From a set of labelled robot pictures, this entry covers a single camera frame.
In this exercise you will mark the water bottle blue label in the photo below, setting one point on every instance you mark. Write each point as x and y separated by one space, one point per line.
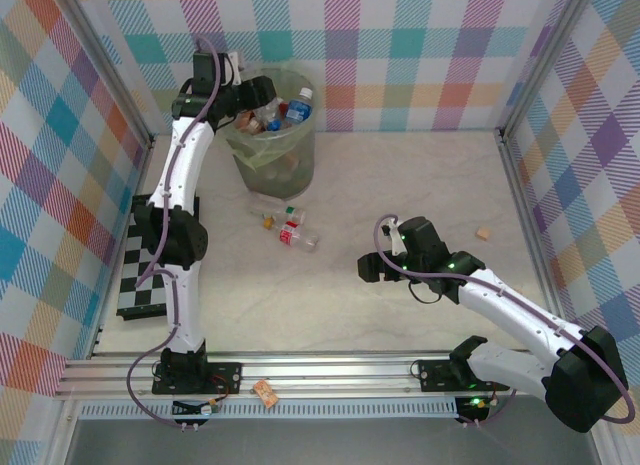
297 110

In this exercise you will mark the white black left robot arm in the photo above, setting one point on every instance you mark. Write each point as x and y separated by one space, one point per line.
185 160

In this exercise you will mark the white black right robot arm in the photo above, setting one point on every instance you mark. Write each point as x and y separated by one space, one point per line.
515 310

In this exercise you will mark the green plastic bin liner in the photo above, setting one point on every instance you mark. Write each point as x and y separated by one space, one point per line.
250 155

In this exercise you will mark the translucent green waste bin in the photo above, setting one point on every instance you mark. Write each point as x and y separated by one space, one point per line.
280 180

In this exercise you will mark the clear bottle red label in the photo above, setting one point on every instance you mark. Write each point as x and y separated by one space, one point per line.
290 235

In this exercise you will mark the clear bottle green cap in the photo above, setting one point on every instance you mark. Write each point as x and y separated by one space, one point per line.
296 216

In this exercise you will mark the orange bottle cap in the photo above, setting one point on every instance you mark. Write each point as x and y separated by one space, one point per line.
270 224

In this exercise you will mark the crushed clear plastic bottle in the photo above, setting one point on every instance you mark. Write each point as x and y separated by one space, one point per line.
262 207

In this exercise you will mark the small orange tag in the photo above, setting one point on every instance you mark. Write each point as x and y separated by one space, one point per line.
266 393

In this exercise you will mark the small black electronics module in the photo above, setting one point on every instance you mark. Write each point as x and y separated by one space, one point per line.
472 407
192 408

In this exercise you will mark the black grey checkerboard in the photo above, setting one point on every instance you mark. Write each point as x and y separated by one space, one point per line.
135 265

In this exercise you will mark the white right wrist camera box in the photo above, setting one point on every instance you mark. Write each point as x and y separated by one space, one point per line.
392 235

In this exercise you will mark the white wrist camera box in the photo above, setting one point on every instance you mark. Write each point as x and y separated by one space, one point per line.
392 235
235 67

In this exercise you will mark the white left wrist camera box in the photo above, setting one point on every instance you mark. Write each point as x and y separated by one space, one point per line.
235 67

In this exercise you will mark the aluminium side rail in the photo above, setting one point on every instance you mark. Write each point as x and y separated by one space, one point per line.
521 195
142 170

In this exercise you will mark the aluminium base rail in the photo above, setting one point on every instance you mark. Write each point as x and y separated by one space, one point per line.
325 372

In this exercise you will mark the aluminium frame post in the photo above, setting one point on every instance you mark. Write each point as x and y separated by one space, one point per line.
543 60
112 70

